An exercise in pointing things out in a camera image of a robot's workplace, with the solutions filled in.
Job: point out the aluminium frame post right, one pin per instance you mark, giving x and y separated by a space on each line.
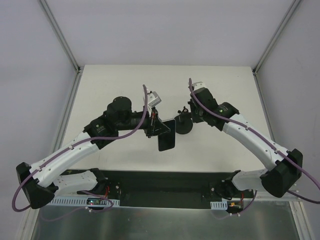
293 8

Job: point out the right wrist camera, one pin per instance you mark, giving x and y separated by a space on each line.
196 86

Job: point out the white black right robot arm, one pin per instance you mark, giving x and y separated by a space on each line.
281 166

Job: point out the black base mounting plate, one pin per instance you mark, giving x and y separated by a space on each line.
156 189

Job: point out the white cable duct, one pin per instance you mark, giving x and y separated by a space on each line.
219 205
83 201

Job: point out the black smartphone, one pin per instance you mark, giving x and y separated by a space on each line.
167 140

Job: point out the white right cable duct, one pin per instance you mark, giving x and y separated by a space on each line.
219 205

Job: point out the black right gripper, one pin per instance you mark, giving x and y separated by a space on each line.
194 111

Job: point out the aluminium frame post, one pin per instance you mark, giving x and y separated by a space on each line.
59 34
293 8

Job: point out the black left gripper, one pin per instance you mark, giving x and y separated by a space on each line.
151 122

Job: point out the aluminium frame post left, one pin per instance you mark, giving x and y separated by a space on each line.
59 34

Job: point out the white left cable duct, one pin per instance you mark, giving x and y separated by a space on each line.
83 201

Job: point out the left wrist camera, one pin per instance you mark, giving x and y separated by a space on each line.
153 99

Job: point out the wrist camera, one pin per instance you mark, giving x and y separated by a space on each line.
153 99
196 86

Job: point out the black phone stand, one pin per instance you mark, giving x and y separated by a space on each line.
183 122

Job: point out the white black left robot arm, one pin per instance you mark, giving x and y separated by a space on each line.
43 180

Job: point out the aluminium rail right edge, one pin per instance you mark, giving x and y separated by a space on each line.
264 106

